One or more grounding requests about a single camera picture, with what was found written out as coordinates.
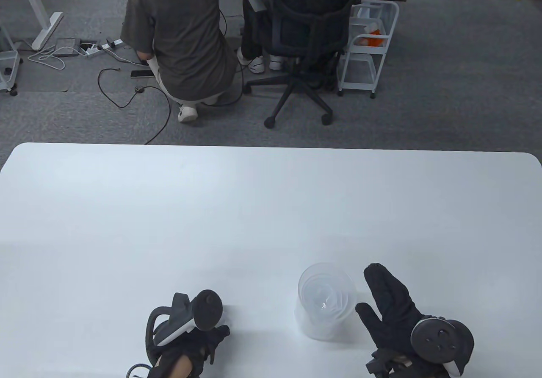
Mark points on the white desk leg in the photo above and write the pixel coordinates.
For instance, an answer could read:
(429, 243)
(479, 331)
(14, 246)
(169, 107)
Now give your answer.
(40, 22)

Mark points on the person's right hand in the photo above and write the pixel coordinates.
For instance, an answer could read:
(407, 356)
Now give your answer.
(394, 310)

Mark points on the person's left hand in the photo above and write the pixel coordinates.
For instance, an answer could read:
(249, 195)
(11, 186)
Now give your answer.
(190, 348)

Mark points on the person's left forearm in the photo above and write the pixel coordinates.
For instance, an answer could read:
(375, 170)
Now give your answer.
(181, 367)

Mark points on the grey floor box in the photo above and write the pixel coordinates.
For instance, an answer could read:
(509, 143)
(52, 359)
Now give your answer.
(67, 48)

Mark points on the black and white controller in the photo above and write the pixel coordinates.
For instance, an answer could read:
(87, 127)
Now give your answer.
(199, 314)
(440, 340)

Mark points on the white rolling cart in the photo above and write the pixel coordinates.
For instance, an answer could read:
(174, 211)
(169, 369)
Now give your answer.
(8, 68)
(364, 68)

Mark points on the largest clear plastic beaker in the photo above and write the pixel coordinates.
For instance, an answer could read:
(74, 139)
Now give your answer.
(309, 333)

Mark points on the black phone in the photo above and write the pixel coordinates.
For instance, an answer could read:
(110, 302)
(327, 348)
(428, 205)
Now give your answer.
(141, 73)

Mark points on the white power strip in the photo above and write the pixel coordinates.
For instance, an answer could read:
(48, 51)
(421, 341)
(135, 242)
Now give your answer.
(106, 44)

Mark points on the orange item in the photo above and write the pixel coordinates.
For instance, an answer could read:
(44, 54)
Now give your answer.
(374, 39)

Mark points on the black office chair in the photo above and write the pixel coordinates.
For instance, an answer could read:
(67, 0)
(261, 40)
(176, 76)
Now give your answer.
(313, 34)

